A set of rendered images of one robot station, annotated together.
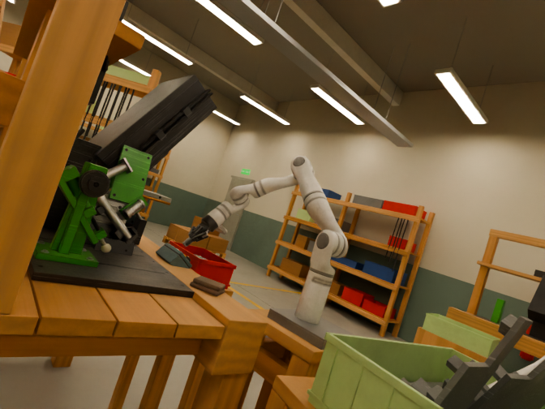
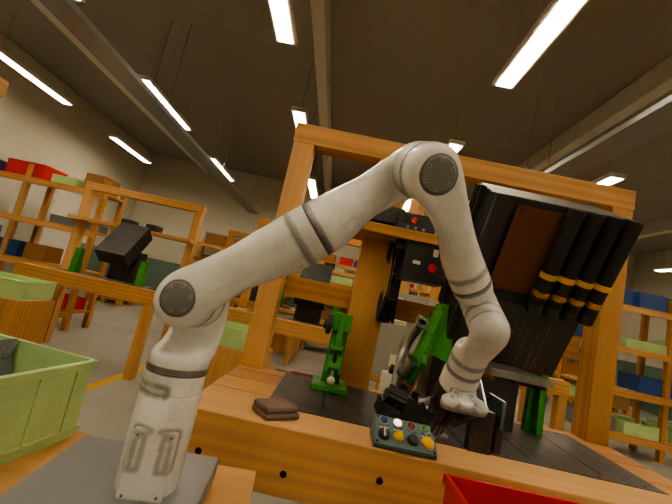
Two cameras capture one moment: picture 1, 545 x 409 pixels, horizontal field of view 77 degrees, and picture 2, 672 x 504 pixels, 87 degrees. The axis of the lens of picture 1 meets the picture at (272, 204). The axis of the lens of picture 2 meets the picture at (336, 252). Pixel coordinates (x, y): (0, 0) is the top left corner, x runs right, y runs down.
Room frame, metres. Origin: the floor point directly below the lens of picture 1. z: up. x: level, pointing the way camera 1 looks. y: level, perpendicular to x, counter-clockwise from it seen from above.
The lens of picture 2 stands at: (1.81, -0.55, 1.22)
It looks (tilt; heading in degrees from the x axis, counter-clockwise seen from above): 7 degrees up; 132
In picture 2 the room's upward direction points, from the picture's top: 12 degrees clockwise
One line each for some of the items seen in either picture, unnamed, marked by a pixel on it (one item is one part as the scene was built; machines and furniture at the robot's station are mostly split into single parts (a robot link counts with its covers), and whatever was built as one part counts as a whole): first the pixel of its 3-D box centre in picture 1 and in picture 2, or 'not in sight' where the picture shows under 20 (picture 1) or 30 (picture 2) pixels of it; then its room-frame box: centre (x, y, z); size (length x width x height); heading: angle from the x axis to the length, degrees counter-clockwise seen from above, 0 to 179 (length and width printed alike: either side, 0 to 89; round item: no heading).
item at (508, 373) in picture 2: (122, 186); (488, 366); (1.46, 0.63, 1.11); 0.39 x 0.16 x 0.03; 130
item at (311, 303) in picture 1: (314, 295); (162, 424); (1.26, -0.25, 0.97); 0.09 x 0.09 x 0.17; 54
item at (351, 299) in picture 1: (338, 247); not in sight; (6.82, -1.51, 1.10); 3.01 x 0.55 x 2.20; 41
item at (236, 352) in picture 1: (145, 264); (470, 492); (1.52, 0.44, 0.82); 1.50 x 0.14 x 0.15; 40
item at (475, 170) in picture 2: not in sight; (459, 169); (1.15, 0.88, 1.89); 1.50 x 0.09 x 0.09; 40
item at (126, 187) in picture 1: (128, 174); (438, 336); (1.32, 0.56, 1.17); 0.13 x 0.12 x 0.20; 40
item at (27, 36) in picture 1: (64, 46); (448, 249); (1.17, 0.85, 1.52); 0.90 x 0.25 x 0.04; 40
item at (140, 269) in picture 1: (82, 236); (440, 424); (1.34, 0.66, 0.89); 1.10 x 0.42 x 0.02; 40
